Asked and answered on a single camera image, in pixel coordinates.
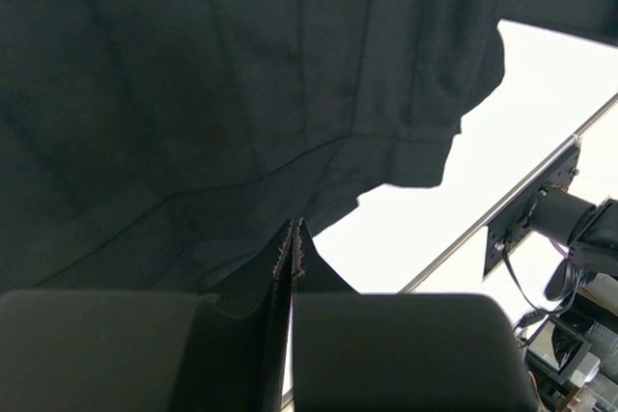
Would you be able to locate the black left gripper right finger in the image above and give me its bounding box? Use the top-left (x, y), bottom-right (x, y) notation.
top-left (292, 224), bottom-right (539, 411)

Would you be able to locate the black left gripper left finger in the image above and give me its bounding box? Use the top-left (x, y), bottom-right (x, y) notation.
top-left (1, 222), bottom-right (295, 411)

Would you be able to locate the black pleated skirt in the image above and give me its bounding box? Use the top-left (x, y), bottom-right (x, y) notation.
top-left (1, 0), bottom-right (617, 291)

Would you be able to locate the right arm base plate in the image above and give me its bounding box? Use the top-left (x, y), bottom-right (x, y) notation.
top-left (483, 146), bottom-right (580, 278)

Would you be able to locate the aluminium table edge rail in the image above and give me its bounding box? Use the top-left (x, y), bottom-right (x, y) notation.
top-left (400, 95), bottom-right (617, 293)

